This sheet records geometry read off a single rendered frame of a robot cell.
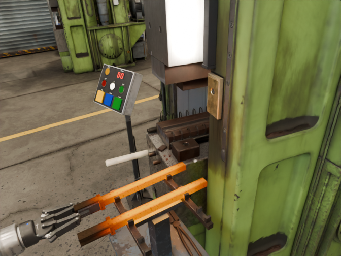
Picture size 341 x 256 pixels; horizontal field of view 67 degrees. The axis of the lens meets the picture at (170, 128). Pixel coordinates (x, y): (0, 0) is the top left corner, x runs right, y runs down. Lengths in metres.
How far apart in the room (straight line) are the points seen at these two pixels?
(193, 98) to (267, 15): 0.84
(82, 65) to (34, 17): 3.29
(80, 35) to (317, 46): 5.45
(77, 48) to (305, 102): 5.46
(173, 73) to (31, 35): 8.11
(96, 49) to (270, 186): 5.32
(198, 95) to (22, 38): 7.92
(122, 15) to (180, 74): 5.12
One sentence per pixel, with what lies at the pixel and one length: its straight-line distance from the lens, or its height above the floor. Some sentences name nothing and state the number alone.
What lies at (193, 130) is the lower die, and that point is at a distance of 1.36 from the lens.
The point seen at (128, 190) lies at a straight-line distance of 0.96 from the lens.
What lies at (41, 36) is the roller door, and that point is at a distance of 9.17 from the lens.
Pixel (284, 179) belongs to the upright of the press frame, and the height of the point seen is 0.83.
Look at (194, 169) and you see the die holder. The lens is 1.29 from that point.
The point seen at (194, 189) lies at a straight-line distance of 0.94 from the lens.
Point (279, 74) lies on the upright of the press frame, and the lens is 1.04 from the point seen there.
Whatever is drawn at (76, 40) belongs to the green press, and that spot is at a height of 0.70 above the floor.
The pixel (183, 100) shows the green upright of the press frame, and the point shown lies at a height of 1.05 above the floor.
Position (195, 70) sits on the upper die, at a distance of 1.23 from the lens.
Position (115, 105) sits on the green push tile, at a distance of 1.71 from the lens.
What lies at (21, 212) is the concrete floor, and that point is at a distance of 2.69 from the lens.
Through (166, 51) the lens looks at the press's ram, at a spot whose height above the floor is 1.43.
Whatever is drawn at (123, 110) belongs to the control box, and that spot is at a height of 0.98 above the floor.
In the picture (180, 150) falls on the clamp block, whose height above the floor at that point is 0.98.
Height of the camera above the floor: 1.67
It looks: 29 degrees down
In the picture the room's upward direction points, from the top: 3 degrees counter-clockwise
